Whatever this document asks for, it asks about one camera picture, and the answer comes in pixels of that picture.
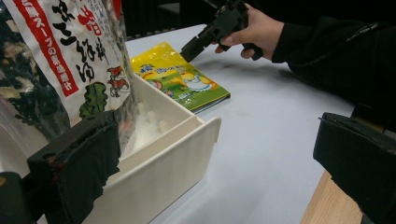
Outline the yellow snack packet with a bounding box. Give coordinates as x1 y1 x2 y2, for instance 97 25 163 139
130 41 232 115

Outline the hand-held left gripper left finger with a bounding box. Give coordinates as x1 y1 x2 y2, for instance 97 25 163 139
26 110 121 224

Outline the white plastic storage box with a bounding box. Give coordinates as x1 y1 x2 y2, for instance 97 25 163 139
0 73 222 224

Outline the clear dried seaweed packet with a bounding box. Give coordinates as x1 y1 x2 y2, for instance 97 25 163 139
0 0 138 157

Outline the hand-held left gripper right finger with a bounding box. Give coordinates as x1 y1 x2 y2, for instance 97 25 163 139
312 112 396 224

